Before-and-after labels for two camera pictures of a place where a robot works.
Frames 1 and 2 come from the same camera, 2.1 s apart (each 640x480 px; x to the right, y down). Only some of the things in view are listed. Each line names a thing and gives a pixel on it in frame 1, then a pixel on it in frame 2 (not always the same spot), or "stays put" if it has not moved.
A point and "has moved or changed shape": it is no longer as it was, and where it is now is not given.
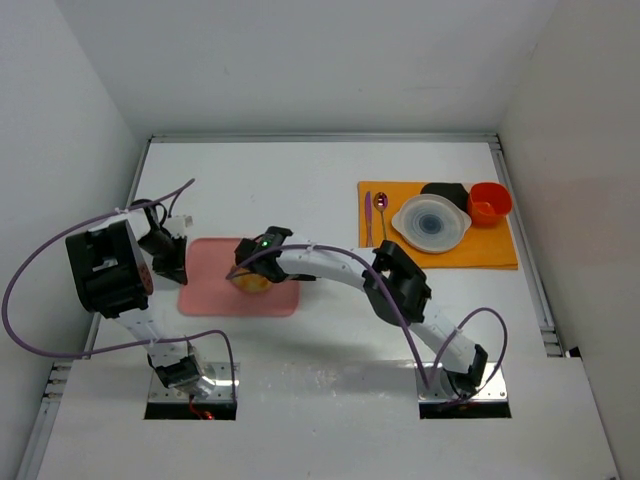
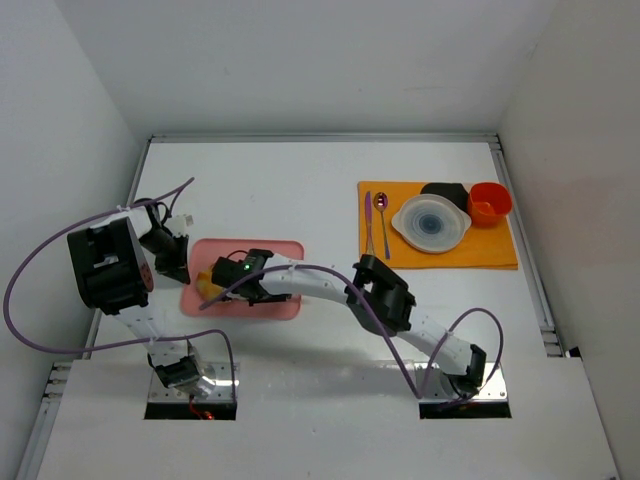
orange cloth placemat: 439,225 stays put
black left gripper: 173,261 stays put
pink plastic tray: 209,293 stays put
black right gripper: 257,267 -> 220,276
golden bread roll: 250,282 has moved or changed shape
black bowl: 453,190 stays put
